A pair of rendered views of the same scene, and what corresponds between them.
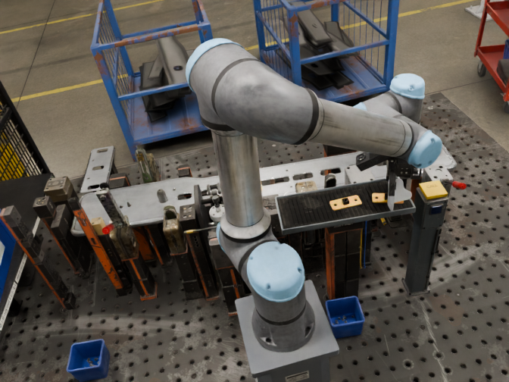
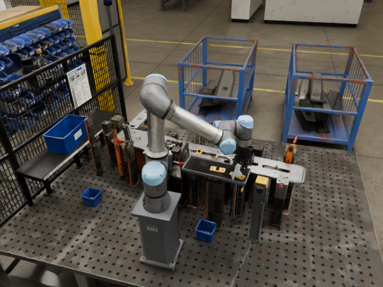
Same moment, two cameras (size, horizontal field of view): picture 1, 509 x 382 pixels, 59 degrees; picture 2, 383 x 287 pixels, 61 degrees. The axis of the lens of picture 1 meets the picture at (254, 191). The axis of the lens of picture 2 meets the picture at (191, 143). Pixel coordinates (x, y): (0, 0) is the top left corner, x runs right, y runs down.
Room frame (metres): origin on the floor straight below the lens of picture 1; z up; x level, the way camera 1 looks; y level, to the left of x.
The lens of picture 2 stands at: (-0.48, -0.66, 2.31)
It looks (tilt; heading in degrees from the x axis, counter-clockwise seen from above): 34 degrees down; 22
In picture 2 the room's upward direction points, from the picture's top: 1 degrees counter-clockwise
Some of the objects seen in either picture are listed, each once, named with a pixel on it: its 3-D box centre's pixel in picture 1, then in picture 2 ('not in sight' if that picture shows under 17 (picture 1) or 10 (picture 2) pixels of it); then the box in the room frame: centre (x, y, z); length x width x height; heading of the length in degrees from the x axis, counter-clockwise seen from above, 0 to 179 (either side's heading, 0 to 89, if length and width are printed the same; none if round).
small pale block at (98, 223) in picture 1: (113, 256); (123, 159); (1.12, 0.54, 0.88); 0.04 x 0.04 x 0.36; 0
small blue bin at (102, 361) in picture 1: (90, 361); (92, 197); (0.81, 0.62, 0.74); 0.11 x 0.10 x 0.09; 90
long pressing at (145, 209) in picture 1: (261, 183); (202, 152); (1.25, -0.03, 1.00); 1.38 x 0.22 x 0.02; 90
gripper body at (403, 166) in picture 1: (403, 154); (244, 154); (0.89, -0.39, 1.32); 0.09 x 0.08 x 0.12; 74
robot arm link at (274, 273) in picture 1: (275, 278); (154, 177); (0.61, -0.01, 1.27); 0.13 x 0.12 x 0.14; 22
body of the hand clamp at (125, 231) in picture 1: (135, 262); (130, 165); (1.08, 0.46, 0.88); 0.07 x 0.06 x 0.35; 0
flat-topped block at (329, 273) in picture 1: (342, 257); (215, 199); (0.91, -0.24, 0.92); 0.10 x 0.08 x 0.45; 90
